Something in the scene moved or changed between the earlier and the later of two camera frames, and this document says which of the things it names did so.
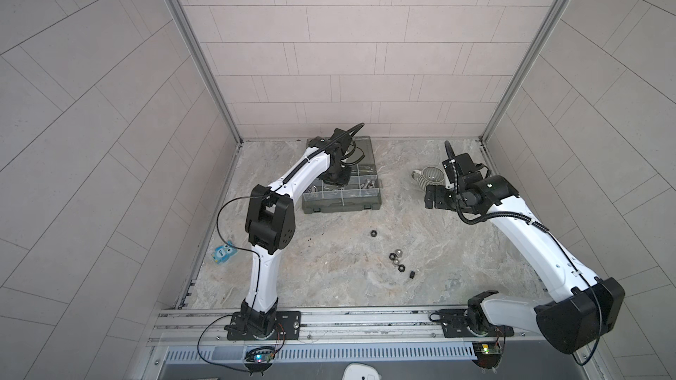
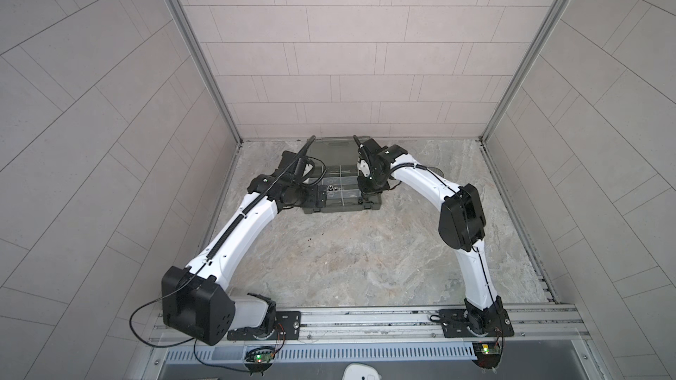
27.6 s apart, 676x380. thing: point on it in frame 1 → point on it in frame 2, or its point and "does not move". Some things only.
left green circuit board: (260, 359) does not move
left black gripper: (342, 181) → (311, 200)
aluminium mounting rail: (342, 327) does not move
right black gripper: (437, 200) → (364, 188)
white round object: (360, 371) does not move
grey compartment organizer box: (362, 193) does not move
